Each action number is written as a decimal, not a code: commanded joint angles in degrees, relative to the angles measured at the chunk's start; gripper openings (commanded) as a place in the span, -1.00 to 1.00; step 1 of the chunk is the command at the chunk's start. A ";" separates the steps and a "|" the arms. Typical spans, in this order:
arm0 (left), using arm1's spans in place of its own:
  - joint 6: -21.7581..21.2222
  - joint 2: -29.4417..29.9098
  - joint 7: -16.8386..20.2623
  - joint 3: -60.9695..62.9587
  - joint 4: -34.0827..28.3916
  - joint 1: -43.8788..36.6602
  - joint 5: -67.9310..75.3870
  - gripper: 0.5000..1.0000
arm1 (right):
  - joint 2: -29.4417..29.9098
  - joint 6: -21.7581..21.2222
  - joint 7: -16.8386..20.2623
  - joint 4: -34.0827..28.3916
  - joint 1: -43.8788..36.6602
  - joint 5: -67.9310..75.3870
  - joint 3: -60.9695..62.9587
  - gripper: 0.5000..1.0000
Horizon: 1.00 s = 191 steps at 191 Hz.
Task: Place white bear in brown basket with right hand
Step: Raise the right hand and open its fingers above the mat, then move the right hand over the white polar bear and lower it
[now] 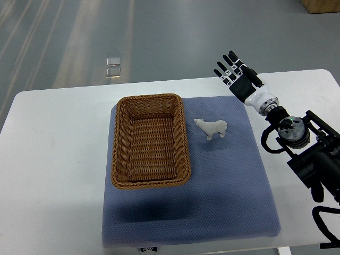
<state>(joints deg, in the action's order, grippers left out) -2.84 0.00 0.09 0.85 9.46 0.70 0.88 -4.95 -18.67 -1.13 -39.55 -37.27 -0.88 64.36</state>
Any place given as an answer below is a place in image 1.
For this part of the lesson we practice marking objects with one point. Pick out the white bear figurine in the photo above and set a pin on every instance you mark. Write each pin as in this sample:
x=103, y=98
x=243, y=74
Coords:
x=210, y=128

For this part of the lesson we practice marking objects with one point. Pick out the wooden box corner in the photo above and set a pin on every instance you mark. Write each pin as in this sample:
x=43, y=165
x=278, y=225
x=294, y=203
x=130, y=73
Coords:
x=321, y=6

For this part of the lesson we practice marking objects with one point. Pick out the white table leg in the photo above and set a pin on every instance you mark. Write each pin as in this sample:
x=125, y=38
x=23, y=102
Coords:
x=284, y=250

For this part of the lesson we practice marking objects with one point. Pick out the brown wicker basket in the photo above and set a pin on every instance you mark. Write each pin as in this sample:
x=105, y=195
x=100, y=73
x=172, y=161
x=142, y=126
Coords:
x=150, y=145

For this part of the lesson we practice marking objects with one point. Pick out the upper metal floor plate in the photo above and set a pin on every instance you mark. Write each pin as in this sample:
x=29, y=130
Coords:
x=113, y=61

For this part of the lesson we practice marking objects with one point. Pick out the blue padded mat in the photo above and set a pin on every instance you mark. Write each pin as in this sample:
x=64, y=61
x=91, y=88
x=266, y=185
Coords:
x=228, y=195

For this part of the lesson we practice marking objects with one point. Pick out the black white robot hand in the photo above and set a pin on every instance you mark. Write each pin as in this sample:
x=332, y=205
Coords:
x=245, y=84

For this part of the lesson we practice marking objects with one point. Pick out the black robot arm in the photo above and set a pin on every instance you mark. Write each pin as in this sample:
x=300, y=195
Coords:
x=312, y=145

